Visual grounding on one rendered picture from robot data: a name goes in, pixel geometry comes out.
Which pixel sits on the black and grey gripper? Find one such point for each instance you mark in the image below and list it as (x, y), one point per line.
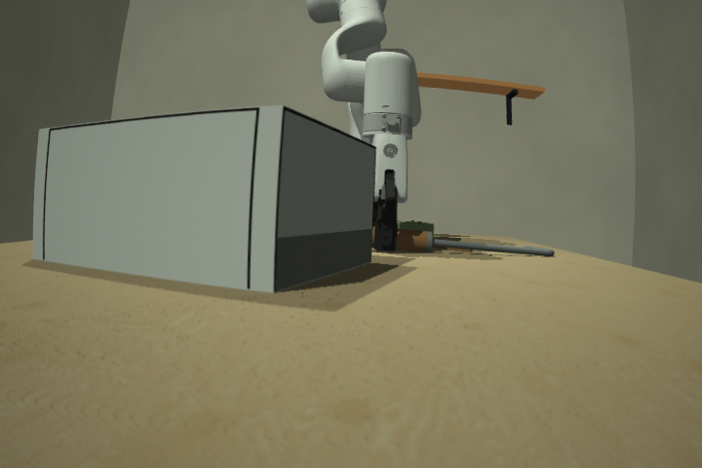
(395, 169)

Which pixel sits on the tool with wooden handle and grey metal rod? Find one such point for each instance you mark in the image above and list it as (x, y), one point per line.
(421, 241)

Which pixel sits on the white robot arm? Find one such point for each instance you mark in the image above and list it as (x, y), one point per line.
(390, 81)

